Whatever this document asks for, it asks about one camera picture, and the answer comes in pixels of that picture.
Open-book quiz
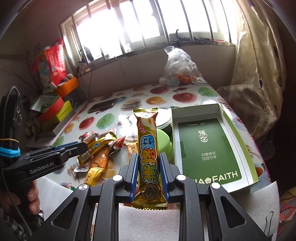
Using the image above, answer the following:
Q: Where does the orange konjac snack pouch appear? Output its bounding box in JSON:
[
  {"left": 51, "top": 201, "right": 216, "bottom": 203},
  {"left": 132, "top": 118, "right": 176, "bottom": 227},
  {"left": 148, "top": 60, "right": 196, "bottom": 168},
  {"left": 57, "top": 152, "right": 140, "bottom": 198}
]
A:
[{"left": 90, "top": 147, "right": 110, "bottom": 171}]

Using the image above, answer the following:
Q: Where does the long gold snack bar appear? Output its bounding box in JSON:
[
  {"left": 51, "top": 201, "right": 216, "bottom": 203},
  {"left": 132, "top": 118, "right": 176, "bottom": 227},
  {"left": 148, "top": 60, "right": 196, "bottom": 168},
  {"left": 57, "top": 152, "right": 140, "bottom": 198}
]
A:
[{"left": 132, "top": 108, "right": 168, "bottom": 210}]

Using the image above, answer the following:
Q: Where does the yellow peanut crisp packet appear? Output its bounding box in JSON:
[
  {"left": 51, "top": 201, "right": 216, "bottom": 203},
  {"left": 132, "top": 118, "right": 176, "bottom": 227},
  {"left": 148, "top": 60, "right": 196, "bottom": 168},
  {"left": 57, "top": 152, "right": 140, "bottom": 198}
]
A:
[{"left": 125, "top": 142, "right": 138, "bottom": 159}]

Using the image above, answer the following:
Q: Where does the person's left hand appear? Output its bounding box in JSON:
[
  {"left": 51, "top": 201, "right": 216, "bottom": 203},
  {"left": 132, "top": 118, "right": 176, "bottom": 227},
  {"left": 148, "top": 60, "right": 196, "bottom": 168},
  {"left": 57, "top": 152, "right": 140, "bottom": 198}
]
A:
[{"left": 1, "top": 180, "right": 40, "bottom": 214}]

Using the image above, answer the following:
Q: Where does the striped black white box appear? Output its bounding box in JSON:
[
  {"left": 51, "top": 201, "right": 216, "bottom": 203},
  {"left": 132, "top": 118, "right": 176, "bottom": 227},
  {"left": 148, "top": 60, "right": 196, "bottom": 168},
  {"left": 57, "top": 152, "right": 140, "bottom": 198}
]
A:
[{"left": 50, "top": 109, "right": 75, "bottom": 136}]

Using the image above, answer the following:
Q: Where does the white foam sheet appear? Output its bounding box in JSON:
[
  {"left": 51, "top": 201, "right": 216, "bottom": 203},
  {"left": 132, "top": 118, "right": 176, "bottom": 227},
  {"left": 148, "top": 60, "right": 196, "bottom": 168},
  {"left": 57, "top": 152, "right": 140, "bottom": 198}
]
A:
[{"left": 37, "top": 177, "right": 280, "bottom": 240}]

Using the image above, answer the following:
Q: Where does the yellow-green box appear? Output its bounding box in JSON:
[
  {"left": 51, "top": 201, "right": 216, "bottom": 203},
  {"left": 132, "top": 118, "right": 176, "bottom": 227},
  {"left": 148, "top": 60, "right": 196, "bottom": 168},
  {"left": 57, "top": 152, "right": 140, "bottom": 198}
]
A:
[{"left": 43, "top": 100, "right": 73, "bottom": 127}]

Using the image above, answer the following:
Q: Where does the red woven box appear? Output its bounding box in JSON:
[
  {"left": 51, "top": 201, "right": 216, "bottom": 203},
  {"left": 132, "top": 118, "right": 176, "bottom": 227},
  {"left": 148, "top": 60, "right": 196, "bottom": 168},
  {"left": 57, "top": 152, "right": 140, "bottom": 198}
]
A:
[{"left": 30, "top": 94, "right": 64, "bottom": 124}]

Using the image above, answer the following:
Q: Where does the orange storage box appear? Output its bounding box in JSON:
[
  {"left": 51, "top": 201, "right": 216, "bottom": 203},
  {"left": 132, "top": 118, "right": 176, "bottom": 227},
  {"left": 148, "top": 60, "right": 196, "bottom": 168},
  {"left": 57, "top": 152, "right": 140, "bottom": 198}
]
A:
[{"left": 53, "top": 77, "right": 80, "bottom": 98}]

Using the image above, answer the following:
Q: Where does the fruit print tablecloth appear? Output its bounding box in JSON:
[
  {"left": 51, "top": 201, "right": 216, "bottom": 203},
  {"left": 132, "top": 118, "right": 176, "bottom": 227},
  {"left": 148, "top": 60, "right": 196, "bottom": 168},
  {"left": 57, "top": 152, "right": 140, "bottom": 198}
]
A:
[{"left": 30, "top": 84, "right": 270, "bottom": 194}]

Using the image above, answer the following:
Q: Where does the black smartphone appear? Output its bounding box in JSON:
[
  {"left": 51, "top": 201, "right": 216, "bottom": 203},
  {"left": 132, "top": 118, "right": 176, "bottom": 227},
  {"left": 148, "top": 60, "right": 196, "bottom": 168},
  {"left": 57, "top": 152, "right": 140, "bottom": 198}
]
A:
[{"left": 88, "top": 98, "right": 118, "bottom": 113}]

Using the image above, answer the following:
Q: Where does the green cardboard box tray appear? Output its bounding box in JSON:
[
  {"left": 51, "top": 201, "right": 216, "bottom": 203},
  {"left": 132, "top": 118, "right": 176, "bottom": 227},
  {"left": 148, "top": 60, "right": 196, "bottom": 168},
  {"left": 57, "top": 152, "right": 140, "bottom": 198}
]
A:
[{"left": 171, "top": 103, "right": 259, "bottom": 193}]

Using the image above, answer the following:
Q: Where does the red paper bag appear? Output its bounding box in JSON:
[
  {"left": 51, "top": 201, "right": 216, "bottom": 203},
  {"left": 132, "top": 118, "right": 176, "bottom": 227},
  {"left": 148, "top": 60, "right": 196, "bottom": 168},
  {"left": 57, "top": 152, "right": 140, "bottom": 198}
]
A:
[{"left": 45, "top": 39, "right": 67, "bottom": 86}]

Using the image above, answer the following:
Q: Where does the green cosmetic jar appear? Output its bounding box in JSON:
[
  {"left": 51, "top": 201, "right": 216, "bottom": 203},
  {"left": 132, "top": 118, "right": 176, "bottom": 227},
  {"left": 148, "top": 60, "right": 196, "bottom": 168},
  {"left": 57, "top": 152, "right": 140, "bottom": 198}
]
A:
[{"left": 157, "top": 129, "right": 174, "bottom": 164}]

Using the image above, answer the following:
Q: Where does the cream patterned curtain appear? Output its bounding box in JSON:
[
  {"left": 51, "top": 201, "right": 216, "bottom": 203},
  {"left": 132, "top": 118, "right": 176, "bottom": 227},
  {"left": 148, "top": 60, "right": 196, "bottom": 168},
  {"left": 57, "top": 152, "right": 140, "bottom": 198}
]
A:
[{"left": 217, "top": 1, "right": 287, "bottom": 139}]

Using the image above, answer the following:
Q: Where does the clear plastic bag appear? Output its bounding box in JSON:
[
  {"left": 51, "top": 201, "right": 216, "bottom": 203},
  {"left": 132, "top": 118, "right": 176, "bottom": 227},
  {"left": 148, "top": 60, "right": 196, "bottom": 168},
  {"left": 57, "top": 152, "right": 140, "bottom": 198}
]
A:
[{"left": 159, "top": 46, "right": 207, "bottom": 87}]

